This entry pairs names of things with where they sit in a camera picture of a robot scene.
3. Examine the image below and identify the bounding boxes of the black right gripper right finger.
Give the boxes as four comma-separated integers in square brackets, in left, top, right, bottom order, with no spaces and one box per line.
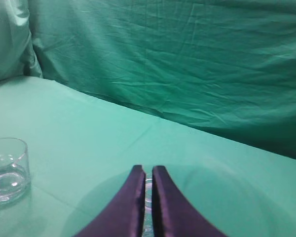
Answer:
[151,165,225,237]

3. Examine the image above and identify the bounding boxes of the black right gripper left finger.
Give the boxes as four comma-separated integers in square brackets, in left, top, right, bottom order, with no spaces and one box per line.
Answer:
[75,165,146,237]

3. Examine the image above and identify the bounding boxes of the clear plastic water bottle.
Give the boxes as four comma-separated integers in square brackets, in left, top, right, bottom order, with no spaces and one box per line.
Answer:
[142,178,154,237]

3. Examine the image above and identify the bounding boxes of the green table cloth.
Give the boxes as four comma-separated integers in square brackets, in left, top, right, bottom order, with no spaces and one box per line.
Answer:
[0,77,296,237]

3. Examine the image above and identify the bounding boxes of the clear glass mug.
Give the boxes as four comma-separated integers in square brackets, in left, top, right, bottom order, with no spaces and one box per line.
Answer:
[0,137,31,204]

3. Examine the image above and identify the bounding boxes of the green backdrop cloth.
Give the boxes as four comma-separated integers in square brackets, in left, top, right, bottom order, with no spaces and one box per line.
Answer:
[0,0,296,159]

